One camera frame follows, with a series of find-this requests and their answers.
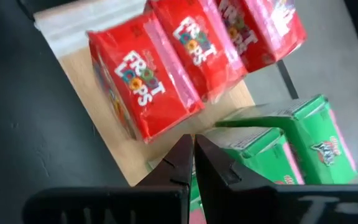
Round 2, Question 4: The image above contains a red cereal box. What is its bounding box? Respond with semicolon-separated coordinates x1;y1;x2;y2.
146;0;249;103
87;11;205;144
214;0;308;74

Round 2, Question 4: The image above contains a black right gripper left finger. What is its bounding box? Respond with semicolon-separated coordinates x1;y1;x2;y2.
22;134;194;224

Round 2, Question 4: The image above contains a black metal table frame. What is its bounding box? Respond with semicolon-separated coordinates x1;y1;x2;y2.
275;58;301;100

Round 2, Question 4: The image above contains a black table mat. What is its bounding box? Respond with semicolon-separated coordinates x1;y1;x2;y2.
0;0;136;224

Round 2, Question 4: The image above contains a wooden shelf board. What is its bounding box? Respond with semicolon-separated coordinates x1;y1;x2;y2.
32;0;256;187

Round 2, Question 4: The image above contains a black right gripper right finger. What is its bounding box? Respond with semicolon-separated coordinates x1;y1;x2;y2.
195;134;358;224

